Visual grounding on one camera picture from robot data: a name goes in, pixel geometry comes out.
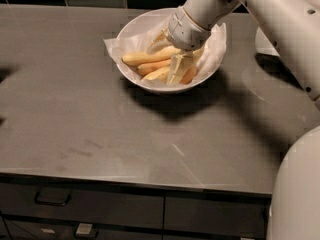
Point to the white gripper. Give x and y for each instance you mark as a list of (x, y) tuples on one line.
[(186, 32)]

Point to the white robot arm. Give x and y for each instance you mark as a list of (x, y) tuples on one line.
[(292, 27)]

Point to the upper left yellow banana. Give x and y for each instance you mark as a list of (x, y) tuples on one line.
[(137, 58)]

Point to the white bowl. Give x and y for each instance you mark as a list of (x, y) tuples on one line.
[(156, 85), (263, 45)]

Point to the orange carrot front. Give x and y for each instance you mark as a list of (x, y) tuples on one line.
[(189, 75)]

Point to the orange carrot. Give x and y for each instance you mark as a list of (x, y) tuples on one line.
[(189, 75), (147, 68)]

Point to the orange carrot left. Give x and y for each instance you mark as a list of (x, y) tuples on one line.
[(147, 68)]

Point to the white paper liner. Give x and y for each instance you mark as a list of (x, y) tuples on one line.
[(140, 34)]

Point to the right cabinet drawer front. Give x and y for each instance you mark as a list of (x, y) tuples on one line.
[(215, 217)]

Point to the cabinet drawer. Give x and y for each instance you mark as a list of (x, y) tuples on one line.
[(215, 217), (86, 205)]

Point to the left cabinet drawer front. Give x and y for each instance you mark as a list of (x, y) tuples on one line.
[(86, 205)]

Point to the lower drawer handle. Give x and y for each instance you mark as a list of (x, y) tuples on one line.
[(86, 231)]

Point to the drawer handle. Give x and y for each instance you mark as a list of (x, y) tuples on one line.
[(86, 231), (39, 201)]

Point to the left drawer handle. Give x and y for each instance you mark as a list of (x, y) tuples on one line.
[(39, 201)]

